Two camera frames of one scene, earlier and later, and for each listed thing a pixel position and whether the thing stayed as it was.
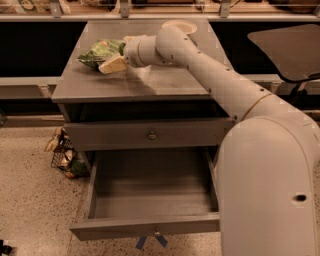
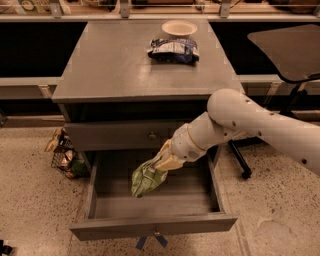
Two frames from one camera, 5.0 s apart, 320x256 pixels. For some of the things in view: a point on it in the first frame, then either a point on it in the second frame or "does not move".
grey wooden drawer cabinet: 155,133 does not move
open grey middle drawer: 135,191 does not move
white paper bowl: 187,27 does not move
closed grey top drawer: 146,134 does not move
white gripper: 131,51 → 184,144
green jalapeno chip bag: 102,50 → 145,178
